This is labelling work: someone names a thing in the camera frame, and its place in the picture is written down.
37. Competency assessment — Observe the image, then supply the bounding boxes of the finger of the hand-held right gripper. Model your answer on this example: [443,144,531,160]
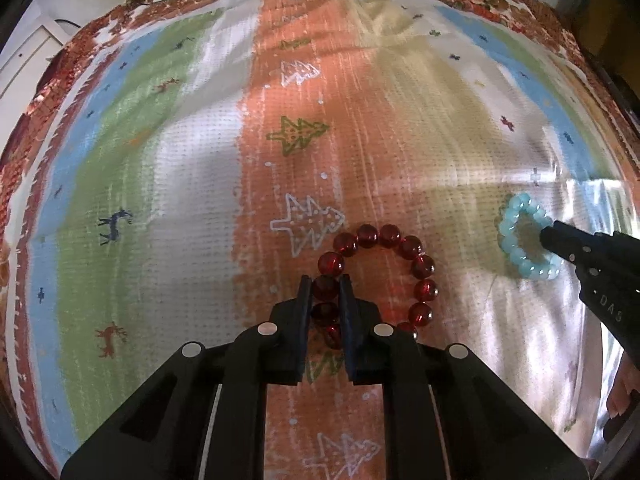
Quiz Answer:
[544,244,602,282]
[540,221,640,262]

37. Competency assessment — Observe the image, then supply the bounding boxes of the red bead bracelet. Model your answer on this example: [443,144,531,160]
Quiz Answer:
[311,224,439,351]

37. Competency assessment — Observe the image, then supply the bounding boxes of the striped printed blanket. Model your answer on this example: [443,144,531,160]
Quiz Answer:
[10,0,640,480]

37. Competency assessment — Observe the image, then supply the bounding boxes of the white headboard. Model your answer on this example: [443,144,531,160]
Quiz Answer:
[0,10,67,107]

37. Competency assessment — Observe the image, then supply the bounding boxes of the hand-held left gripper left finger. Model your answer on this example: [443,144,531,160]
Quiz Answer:
[60,275,313,480]

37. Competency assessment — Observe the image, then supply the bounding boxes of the person's right hand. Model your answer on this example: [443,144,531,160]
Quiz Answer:
[602,351,640,417]

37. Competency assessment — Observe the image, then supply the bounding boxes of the red floral bedsheet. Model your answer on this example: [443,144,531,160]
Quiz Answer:
[0,0,640,480]

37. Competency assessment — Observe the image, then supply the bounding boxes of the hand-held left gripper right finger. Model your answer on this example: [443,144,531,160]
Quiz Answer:
[339,276,586,480]

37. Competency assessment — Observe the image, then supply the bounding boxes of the light blue bead bracelet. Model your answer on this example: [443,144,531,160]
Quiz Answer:
[496,192,563,281]

